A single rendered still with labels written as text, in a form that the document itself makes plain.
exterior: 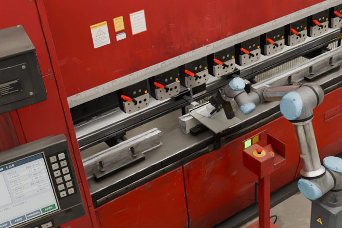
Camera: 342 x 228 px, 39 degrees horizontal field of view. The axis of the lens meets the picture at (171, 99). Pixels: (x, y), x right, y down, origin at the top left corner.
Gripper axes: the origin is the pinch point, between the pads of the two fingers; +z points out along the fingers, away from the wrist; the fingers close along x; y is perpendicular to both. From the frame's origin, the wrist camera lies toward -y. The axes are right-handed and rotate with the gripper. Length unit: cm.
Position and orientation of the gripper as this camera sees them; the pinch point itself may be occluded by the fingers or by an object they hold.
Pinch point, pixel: (213, 114)
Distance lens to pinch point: 280.7
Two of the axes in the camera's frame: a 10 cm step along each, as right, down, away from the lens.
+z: -3.5, 4.5, 8.2
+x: -7.4, 4.0, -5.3
